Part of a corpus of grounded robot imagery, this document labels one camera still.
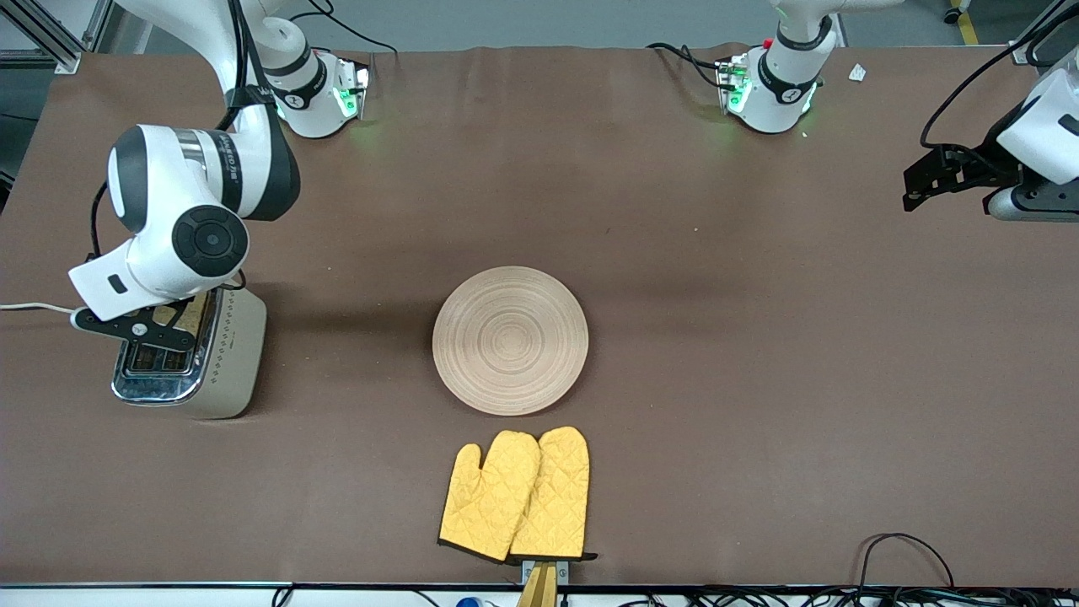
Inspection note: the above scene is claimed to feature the brown bread slice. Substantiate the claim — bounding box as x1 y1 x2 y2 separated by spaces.
152 291 211 343

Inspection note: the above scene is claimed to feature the round wooden plate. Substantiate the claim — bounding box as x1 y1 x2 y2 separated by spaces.
432 266 590 417

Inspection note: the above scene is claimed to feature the beige chrome two-slot toaster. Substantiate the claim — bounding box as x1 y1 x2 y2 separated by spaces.
111 282 268 420

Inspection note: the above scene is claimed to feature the brown table cover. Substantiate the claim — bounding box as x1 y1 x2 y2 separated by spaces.
0 44 1079 588

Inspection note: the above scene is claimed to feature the yellow quilted oven mitt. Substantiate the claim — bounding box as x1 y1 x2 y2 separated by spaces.
438 430 542 564
508 426 599 563

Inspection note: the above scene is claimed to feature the aluminium frame profile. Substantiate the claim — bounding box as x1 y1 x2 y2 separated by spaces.
0 0 115 73
1008 0 1079 66

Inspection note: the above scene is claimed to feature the black left arm base cable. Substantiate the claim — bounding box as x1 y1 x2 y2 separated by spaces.
647 41 727 90

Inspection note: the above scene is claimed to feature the black arm base cable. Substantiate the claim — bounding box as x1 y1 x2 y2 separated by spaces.
647 41 727 90
291 0 399 56

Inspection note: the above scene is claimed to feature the black right arm base cable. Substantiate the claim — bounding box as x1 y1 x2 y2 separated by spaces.
291 0 399 56

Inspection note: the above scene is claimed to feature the black looped cable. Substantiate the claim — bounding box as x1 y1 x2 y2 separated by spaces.
857 532 956 591

